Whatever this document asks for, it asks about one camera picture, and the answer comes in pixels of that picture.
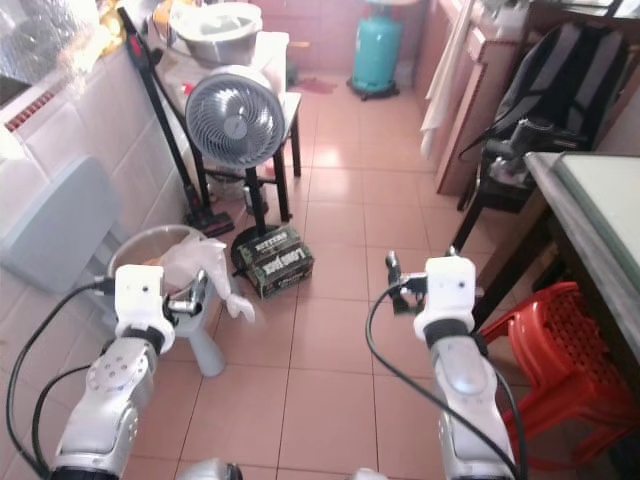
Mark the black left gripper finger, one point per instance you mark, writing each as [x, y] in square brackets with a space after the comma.
[202, 284]

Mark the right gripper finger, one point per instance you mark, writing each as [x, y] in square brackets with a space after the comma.
[448, 253]
[393, 270]

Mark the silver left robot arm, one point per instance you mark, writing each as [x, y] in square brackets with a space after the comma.
[110, 400]

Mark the white plastic bin bag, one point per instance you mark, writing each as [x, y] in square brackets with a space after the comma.
[195, 255]

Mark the black wooden chair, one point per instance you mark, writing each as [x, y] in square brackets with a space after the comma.
[485, 205]

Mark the black printed cardboard box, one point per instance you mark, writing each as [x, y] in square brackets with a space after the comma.
[275, 260]

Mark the grey wooden dining table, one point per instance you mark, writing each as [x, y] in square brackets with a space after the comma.
[560, 215]

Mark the black grey handheld device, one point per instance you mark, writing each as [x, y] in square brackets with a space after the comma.
[525, 145]

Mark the red plastic stool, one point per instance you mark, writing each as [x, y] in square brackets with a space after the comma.
[560, 340]

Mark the grey waste bin lid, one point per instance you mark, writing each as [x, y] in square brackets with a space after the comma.
[60, 225]

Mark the brown wooden cabinet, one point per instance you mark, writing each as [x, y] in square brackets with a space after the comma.
[480, 90]

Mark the pale green table mat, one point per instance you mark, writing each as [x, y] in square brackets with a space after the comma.
[605, 195]

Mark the cream hanging cloth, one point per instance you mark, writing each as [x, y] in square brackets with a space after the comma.
[445, 85]

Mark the grey left robot knee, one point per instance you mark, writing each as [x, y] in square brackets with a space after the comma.
[208, 470]

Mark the grey robot knee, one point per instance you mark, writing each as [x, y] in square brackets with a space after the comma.
[370, 475]
[208, 470]

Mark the white round standing fan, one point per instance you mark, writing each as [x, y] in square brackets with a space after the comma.
[235, 118]

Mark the black red stick vacuum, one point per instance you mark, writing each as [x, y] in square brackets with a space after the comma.
[160, 120]

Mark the grey right robot knee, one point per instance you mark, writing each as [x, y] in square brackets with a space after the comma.
[370, 475]

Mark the black backpack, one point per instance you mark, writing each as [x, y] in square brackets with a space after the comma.
[575, 80]

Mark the teal gas cylinder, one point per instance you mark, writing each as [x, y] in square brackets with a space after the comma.
[376, 50]

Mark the small black side table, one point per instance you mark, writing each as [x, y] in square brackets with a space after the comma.
[275, 60]

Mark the large steel basin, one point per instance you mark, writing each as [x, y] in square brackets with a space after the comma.
[215, 30]

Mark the silver foil sheet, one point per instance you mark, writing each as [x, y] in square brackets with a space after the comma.
[60, 35]

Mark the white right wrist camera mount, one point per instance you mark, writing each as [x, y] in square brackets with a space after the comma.
[448, 295]

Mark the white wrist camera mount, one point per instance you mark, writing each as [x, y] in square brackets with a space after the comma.
[448, 295]
[138, 300]

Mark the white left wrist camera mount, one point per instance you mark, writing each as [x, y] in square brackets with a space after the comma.
[138, 300]

